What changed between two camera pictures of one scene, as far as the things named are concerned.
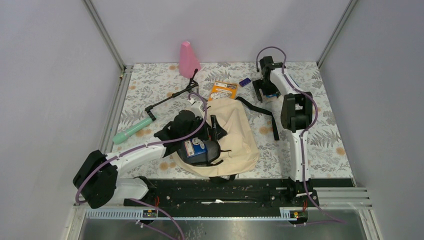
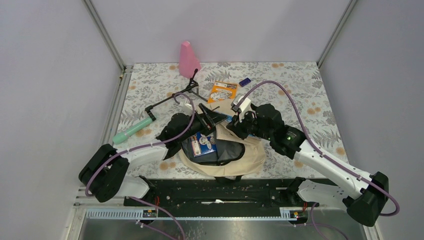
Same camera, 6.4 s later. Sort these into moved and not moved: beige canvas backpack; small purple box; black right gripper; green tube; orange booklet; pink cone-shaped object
Moved: beige canvas backpack; black right gripper
Not moved: pink cone-shaped object; green tube; small purple box; orange booklet
